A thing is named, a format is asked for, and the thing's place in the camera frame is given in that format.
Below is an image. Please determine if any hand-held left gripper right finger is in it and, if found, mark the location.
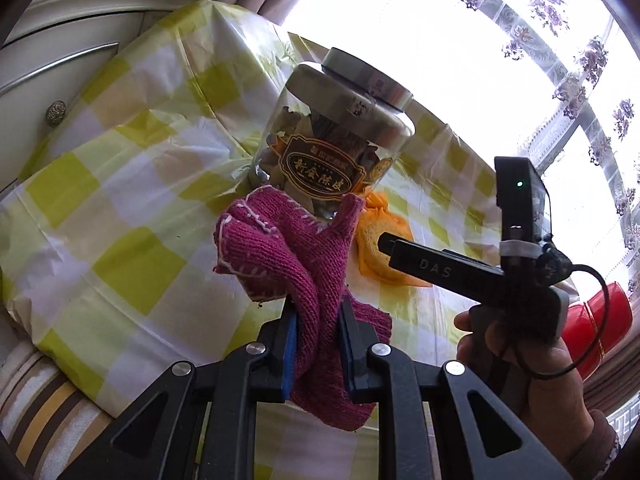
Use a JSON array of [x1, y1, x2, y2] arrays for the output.
[[336, 296, 571, 480]]

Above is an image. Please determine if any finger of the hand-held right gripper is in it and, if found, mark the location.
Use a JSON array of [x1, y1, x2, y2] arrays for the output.
[[377, 232, 503, 301]]

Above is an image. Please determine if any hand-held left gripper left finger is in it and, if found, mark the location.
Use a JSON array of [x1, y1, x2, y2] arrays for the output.
[[65, 305, 301, 480]]

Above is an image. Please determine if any orange cloth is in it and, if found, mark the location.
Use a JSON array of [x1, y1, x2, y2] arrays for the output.
[[356, 191, 433, 288]]

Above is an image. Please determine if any magenta knitted cloth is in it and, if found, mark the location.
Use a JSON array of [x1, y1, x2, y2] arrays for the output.
[[214, 186, 393, 433]]

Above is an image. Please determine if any person's right forearm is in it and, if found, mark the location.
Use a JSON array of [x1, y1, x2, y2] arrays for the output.
[[562, 407, 622, 480]]

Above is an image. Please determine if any person's right hand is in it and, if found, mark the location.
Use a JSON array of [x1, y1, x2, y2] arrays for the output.
[[454, 310, 594, 468]]

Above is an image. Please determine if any floral lace sheer curtain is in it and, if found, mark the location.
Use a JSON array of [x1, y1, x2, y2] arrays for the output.
[[395, 0, 640, 281]]

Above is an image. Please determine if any red thermos flask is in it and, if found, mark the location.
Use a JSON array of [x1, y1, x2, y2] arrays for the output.
[[557, 281, 633, 381]]

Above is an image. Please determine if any glass jar with metal lid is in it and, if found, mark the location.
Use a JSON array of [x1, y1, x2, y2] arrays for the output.
[[248, 47, 416, 221]]

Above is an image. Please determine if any yellow checked plastic tablecloth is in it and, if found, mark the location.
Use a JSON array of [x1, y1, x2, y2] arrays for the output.
[[0, 0, 576, 466]]

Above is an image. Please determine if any striped towel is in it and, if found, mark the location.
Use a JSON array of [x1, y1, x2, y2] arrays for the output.
[[0, 350, 116, 480]]

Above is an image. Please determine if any white cabinet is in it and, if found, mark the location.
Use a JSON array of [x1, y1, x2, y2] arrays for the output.
[[0, 0, 213, 196]]

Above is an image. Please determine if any black cable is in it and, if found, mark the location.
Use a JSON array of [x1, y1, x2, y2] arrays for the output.
[[517, 265, 612, 377]]

